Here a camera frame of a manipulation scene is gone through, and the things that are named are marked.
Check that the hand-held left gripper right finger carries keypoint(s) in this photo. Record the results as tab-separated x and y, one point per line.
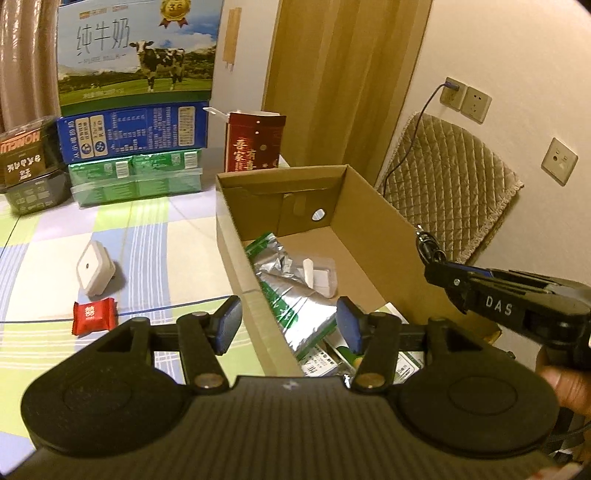
348	323

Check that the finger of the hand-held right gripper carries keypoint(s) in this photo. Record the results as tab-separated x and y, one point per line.
445	277
521	280

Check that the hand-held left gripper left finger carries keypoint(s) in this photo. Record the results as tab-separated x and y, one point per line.
228	323

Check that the white ointment box green parrot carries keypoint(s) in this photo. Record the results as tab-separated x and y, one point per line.
323	362

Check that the clear plastic case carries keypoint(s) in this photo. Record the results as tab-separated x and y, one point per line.
325	277

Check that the silver foil pouch green label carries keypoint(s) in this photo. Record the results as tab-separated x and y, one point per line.
295	300

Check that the white plastic spoon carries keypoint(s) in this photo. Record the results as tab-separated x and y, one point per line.
308	272

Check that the green and white medicine box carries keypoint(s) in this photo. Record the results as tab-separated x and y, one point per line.
408	362

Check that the brown cardboard box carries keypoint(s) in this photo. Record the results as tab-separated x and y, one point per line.
360	240

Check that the checked cloth desktop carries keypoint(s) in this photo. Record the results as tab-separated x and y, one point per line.
175	249

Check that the person's right hand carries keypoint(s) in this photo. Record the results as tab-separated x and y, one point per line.
570	387

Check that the quilted beige chair cushion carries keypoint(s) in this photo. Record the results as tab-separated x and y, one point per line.
443	194

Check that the red candy wrapper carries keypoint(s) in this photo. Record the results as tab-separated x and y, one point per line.
94	315

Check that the white square night light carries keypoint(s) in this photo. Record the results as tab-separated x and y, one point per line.
94	267

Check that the green shrink-wrapped drink pack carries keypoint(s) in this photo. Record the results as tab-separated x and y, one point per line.
138	177

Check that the dark red gift box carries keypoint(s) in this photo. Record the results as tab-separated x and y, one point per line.
254	143

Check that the blue drink carton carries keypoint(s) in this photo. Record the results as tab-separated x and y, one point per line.
134	131

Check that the wooden door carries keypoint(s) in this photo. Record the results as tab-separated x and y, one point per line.
341	78

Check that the black food gift box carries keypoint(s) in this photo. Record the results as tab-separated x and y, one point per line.
27	166

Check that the milk carton with cow picture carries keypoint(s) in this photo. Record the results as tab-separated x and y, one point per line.
138	50

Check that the beige curtain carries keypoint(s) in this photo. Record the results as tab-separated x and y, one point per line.
25	60

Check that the wall socket with plug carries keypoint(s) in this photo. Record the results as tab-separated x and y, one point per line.
452	94

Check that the wooden wall strip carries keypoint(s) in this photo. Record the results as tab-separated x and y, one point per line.
232	37

